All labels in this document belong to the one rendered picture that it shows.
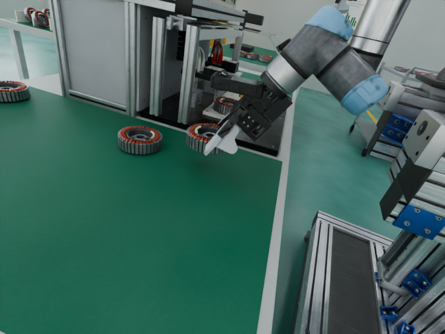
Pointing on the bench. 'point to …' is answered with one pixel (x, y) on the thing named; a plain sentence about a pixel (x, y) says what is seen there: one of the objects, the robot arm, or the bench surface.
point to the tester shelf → (195, 8)
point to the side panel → (97, 52)
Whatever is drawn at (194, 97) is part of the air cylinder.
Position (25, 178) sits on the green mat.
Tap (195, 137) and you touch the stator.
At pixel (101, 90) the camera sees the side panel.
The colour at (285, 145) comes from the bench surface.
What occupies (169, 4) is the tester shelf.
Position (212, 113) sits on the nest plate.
